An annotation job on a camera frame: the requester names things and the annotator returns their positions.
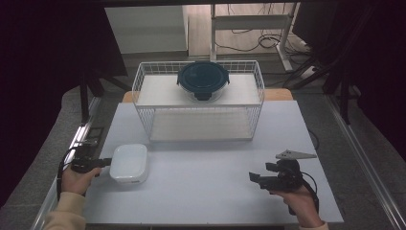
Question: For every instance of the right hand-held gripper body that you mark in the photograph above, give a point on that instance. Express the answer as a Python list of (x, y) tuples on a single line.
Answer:
[(287, 179)]

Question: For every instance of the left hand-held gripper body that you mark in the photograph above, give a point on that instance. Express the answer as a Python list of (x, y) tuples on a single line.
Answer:
[(83, 165)]

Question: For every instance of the white rectangular lidded container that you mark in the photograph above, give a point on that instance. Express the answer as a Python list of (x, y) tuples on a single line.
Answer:
[(129, 163)]

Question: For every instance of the round glass container blue lid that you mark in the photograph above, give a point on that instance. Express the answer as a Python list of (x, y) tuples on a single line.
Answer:
[(202, 78)]

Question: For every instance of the person's left hand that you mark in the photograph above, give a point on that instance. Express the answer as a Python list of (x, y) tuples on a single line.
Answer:
[(75, 183)]

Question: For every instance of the person's right hand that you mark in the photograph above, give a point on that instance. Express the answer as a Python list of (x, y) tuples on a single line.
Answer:
[(303, 204)]

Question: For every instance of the small black device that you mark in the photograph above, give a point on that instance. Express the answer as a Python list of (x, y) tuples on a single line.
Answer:
[(94, 134)]

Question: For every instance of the white table cover sheet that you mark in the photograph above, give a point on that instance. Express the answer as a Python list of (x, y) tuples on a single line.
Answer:
[(207, 179)]

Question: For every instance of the black metal stand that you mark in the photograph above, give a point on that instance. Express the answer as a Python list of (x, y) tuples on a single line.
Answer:
[(83, 102), (344, 105)]

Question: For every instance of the black curtain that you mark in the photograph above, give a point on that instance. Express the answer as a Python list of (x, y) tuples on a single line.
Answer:
[(376, 64), (38, 80)]

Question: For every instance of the white cabinet panel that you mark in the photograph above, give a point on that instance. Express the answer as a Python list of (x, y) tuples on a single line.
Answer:
[(143, 28)]

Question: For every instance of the silver metal rail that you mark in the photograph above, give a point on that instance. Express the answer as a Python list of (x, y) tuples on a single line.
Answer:
[(81, 132), (360, 147)]

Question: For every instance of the white desk frame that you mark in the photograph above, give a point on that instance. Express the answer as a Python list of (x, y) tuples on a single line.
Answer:
[(249, 22)]

